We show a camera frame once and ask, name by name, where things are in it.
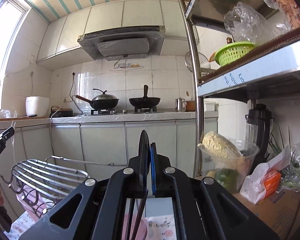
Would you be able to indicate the white rice cooker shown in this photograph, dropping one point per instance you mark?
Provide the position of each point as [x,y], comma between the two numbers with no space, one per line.
[37,105]

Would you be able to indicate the clear plastic bag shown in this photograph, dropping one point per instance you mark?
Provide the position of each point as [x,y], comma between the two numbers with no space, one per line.
[246,24]

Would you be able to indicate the white orange plastic bag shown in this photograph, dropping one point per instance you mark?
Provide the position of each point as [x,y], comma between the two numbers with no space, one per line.
[265,178]

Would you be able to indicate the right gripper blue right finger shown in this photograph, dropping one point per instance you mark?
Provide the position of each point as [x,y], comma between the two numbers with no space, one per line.
[168,181]

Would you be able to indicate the lidded black wok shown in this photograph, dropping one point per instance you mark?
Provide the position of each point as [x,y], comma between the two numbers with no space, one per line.
[102,101]

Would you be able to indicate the upper wall cabinets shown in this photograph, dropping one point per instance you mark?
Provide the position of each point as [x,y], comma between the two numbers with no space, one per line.
[60,48]

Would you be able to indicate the range hood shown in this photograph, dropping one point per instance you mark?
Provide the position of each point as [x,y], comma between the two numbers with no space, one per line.
[135,42]

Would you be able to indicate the green plastic basket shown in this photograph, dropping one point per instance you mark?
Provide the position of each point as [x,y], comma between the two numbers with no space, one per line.
[232,52]

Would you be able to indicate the cardboard shelf liner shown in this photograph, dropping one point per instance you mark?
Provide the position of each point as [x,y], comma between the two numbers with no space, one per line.
[280,211]

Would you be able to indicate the black wok with handle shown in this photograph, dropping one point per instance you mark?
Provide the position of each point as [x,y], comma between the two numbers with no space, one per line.
[145,101]

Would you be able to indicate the black blender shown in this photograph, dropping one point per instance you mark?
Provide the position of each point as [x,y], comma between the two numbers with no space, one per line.
[258,121]

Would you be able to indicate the green onions bunch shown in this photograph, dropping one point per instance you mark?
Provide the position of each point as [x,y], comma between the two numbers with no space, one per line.
[290,175]

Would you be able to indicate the left pink utensil cup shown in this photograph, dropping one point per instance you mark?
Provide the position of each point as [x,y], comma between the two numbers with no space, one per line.
[33,203]

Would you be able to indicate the stainless steel kettle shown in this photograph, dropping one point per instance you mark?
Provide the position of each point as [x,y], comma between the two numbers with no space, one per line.
[180,105]

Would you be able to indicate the metal wire dish rack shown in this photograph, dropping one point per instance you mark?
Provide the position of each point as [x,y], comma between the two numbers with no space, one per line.
[55,177]

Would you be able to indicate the metal storage shelf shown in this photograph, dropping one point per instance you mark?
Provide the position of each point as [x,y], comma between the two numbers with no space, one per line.
[271,71]

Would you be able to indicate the clear container with vegetables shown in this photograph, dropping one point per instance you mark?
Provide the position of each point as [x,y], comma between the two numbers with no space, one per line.
[227,161]

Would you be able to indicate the floral tablecloth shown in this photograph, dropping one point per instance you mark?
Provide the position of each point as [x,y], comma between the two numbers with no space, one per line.
[159,227]

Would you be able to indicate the gas stove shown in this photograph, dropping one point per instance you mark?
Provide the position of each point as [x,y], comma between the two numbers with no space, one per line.
[125,111]

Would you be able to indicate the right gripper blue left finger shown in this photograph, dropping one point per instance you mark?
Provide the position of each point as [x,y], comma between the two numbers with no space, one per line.
[119,193]

